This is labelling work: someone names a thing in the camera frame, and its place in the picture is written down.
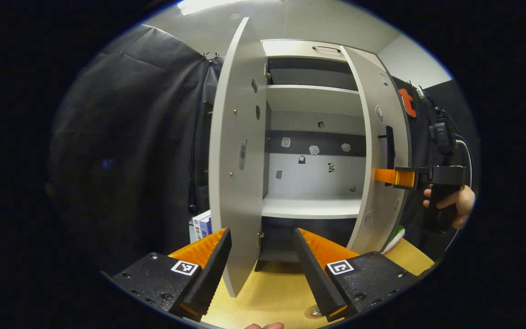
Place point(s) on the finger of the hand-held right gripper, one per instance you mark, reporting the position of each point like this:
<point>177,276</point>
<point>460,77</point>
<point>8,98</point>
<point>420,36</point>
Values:
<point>404,177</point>

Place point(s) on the blue and white box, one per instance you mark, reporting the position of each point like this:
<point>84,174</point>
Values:
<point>201,226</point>

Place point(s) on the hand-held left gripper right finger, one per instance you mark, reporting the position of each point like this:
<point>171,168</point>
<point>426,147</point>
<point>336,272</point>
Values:
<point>315,274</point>

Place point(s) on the ceiling light panel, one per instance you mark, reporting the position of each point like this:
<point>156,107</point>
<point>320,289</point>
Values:
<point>226,5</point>

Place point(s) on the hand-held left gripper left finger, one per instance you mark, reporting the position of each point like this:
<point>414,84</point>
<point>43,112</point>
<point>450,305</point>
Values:
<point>210,274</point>

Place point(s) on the white cabinet drawer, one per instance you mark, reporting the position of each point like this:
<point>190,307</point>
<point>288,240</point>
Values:
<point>299,48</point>

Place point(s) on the phone sticker white cabinet door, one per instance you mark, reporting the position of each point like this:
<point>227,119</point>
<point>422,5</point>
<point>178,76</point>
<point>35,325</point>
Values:
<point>235,183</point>

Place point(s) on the white and grey cabinet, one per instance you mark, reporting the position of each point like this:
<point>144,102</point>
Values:
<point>311,208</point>

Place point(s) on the watermelon slice toy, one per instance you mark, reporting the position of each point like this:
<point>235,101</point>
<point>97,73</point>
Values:
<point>393,237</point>

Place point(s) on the round brown coaster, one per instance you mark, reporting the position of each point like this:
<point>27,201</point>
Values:
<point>308,315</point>

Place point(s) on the cat sticker white cabinet door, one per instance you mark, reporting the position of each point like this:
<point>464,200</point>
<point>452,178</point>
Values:
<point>377,214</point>

